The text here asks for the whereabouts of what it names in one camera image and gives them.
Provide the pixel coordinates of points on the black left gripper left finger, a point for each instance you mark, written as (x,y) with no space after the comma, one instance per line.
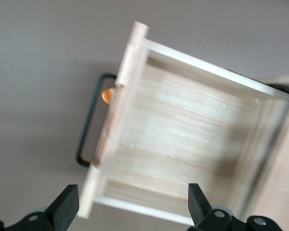
(62,209)

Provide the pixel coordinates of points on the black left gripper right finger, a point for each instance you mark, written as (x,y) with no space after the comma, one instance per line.
(202,211)

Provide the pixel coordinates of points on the light wooden drawer cabinet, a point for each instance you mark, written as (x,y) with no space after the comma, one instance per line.
(286,168)

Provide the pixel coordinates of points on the toy bread roll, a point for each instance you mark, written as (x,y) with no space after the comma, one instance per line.
(107,95)

